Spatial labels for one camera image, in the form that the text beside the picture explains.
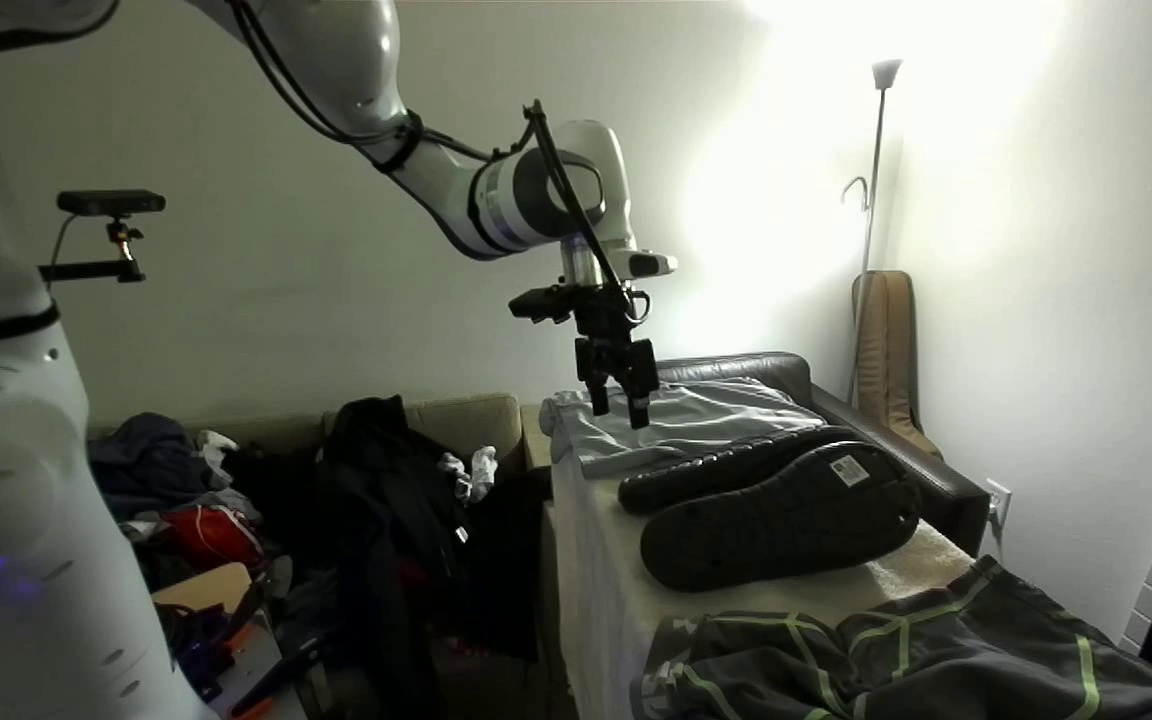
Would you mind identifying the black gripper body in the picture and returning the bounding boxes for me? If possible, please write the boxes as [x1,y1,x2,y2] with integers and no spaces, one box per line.
[568,307,664,392]

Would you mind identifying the grey cloth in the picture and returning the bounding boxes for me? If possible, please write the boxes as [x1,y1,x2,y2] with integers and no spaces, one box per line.
[538,372,834,480]

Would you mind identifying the beige sofa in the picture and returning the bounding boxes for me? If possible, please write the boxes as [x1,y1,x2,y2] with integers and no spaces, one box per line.
[90,389,555,720]

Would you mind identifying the white crumpled cloth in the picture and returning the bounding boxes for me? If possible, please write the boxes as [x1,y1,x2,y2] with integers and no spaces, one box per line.
[437,439,504,506]

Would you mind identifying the small white cloth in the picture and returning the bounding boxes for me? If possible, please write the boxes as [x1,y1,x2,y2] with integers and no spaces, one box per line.
[192,425,244,493]

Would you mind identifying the slim black slipper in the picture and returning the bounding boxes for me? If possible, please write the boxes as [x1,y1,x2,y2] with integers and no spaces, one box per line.
[617,425,866,520]

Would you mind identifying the white table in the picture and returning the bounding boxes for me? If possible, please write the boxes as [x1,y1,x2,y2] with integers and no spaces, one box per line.
[543,446,986,720]

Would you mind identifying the black slipper with white label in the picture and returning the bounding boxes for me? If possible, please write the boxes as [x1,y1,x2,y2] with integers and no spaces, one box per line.
[637,434,930,596]

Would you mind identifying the floor lamp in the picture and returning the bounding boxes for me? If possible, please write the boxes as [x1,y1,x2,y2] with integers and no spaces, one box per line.
[841,54,909,402]

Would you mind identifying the dark shorts with green lines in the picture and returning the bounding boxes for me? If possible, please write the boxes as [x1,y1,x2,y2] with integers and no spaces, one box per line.
[629,552,1152,720]

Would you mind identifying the red item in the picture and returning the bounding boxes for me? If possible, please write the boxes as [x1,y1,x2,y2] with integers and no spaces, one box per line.
[158,497,267,580]

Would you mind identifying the tan box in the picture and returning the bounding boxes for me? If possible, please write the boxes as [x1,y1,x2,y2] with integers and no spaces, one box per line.
[147,557,266,627]

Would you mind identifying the blue clothing pile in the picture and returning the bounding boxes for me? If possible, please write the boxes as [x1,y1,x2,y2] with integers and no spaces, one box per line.
[86,409,230,520]

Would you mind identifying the white wall outlet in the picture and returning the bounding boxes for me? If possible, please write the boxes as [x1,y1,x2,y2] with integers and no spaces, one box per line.
[982,470,1020,545]

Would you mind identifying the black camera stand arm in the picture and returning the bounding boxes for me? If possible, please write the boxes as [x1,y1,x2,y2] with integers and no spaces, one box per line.
[38,216,151,288]

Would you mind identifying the black camera on stand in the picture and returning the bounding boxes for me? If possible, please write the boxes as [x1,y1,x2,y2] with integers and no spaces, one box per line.
[53,182,170,219]

